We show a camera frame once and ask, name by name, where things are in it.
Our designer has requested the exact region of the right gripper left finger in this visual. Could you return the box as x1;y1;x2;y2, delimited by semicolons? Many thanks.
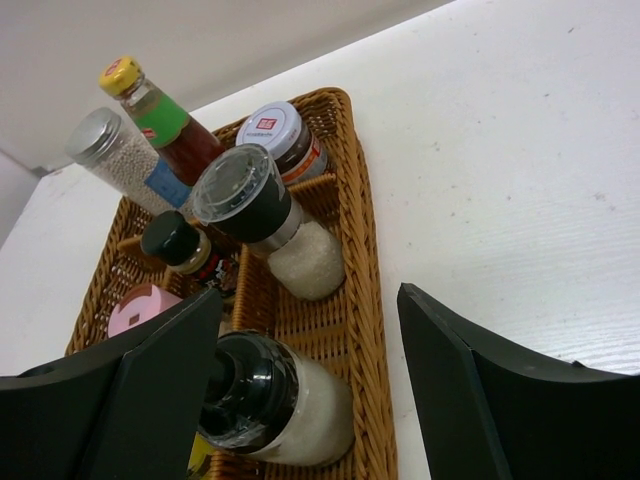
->
1;289;222;479

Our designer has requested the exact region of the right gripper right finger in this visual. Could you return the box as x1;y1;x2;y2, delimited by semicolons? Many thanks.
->
397;283;639;479

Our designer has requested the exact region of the brown bottle yellow label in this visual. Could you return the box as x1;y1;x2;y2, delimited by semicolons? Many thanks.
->
186;433;214;480

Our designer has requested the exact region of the pink cap spice jar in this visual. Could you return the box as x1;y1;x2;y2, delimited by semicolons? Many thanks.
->
107;283;182;338

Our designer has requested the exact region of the white bottle black cap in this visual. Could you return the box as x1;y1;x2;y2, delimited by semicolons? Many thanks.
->
198;331;355;467

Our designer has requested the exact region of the small dark spice jar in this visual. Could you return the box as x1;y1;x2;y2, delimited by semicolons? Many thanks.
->
140;210;239;304

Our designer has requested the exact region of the salt shaker silver cap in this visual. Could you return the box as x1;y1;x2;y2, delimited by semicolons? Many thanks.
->
192;144;346;301

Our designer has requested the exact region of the white jar silver lid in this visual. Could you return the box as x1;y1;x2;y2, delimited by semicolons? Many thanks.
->
65;107;193;218

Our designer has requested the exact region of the red sauce bottle green label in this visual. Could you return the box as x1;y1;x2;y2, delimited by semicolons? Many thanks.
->
99;56;225;187

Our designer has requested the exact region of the jar with red white lid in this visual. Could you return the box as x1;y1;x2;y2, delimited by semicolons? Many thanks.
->
236;101;329;186

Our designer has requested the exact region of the brown wicker divided tray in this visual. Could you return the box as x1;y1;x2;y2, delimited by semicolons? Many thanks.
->
65;87;398;479

